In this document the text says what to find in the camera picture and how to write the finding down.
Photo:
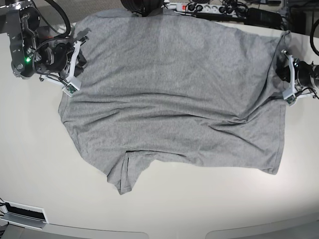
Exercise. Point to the white power strip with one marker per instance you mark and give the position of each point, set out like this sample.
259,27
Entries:
192,8

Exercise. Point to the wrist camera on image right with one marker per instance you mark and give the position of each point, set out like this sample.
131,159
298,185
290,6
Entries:
290,98

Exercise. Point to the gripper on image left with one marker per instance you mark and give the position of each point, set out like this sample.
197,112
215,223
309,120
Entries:
59,60

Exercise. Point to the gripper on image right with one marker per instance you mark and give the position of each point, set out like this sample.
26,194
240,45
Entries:
302,78

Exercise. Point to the grey t-shirt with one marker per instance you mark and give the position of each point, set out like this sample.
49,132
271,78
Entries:
175,88

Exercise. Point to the table cable grommet box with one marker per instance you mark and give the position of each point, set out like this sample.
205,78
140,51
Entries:
22,215

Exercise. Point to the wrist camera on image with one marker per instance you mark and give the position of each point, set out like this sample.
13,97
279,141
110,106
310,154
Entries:
72,86
290,98

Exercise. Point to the black power adapter box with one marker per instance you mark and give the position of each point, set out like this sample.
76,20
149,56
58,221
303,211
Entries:
263,18

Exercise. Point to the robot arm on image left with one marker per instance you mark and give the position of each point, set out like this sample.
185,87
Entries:
21,23

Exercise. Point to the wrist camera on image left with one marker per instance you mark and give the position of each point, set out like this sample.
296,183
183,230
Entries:
72,86

